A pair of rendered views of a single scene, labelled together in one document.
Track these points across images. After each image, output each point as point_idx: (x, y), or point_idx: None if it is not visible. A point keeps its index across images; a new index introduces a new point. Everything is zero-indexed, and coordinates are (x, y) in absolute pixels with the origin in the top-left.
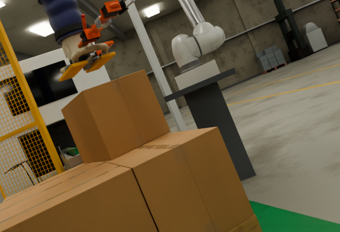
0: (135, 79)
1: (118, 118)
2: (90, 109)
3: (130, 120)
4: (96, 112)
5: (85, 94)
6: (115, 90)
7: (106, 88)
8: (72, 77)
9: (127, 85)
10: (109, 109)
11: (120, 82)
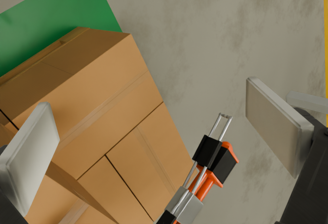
0: (53, 177)
1: (73, 183)
2: (106, 211)
3: (57, 170)
4: (99, 205)
5: (117, 222)
6: (83, 196)
7: (95, 206)
8: None
9: (66, 185)
10: (85, 193)
11: (77, 194)
